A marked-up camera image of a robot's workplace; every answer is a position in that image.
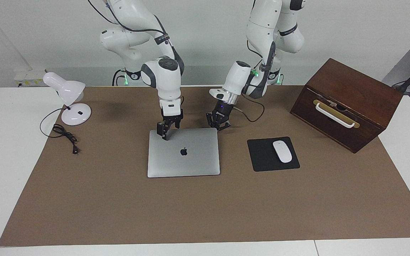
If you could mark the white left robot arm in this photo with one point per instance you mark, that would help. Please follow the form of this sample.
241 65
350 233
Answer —
265 21

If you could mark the white desk lamp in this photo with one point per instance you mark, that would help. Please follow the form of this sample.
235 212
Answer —
66 87

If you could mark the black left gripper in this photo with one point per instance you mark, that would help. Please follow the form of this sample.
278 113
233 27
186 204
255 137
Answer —
223 111

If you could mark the brown wooden box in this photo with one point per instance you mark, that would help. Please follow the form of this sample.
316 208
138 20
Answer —
347 81

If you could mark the white computer mouse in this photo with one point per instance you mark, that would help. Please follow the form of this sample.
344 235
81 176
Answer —
282 151

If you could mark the white power strip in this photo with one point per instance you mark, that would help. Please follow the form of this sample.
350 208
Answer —
30 76

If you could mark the grey laptop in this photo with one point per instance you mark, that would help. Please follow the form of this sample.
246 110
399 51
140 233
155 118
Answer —
190 163

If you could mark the brown table mat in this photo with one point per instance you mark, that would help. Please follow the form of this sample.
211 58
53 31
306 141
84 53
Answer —
190 213

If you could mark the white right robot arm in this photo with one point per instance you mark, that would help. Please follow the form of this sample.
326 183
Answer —
167 78

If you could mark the black mouse pad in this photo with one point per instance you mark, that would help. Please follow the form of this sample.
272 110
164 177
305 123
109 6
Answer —
262 156

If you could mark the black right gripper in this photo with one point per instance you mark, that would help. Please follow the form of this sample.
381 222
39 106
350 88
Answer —
171 115

